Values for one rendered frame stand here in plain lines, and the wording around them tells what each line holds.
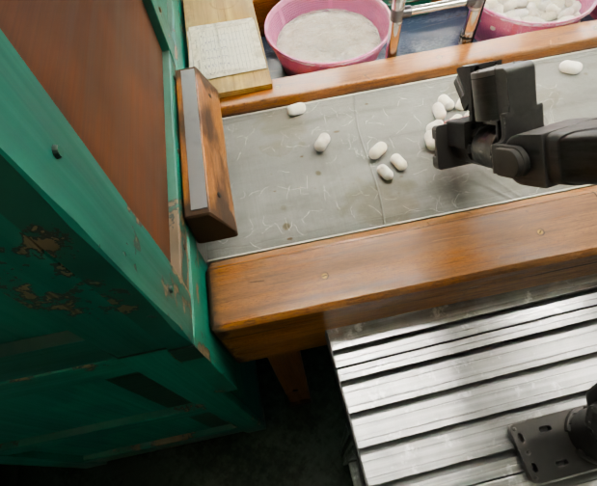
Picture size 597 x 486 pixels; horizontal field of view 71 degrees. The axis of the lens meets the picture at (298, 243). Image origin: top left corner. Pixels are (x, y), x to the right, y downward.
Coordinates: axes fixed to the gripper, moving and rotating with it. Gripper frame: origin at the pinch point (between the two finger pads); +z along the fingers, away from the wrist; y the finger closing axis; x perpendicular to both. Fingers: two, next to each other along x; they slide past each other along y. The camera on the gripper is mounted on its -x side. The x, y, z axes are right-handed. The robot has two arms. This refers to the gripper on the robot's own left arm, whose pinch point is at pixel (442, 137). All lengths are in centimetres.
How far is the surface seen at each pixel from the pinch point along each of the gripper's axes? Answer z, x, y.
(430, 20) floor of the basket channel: 38.0, -21.5, -16.3
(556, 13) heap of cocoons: 22.7, -16.7, -36.7
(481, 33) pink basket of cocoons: 27.2, -16.0, -22.8
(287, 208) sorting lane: -3.5, 5.5, 28.1
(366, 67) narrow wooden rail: 14.9, -13.5, 7.1
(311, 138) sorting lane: 7.0, -3.5, 21.0
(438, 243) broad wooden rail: -15.1, 12.2, 8.5
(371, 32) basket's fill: 29.1, -20.7, 1.0
